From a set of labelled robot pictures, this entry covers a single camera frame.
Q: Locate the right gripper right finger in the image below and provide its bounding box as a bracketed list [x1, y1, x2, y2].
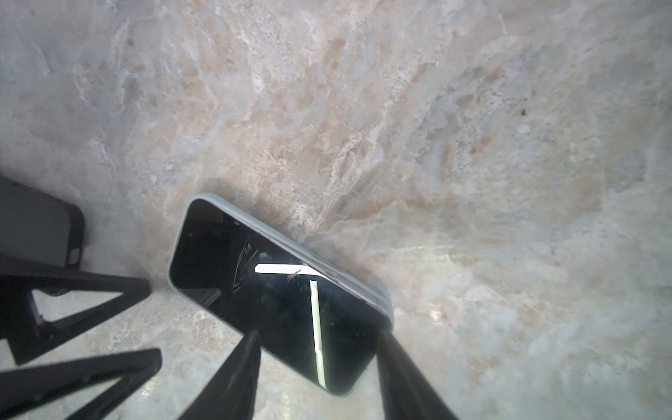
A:
[376, 331, 458, 420]

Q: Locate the black phone case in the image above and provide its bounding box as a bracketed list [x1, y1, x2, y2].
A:
[1, 177, 86, 271]

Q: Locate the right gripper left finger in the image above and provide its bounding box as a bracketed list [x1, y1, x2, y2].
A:
[180, 330, 261, 420]

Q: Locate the black smartphone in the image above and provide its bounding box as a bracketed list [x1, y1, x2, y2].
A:
[168, 194, 394, 396]

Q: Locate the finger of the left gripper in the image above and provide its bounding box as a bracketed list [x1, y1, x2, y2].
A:
[1, 348, 163, 419]
[1, 257, 152, 366]

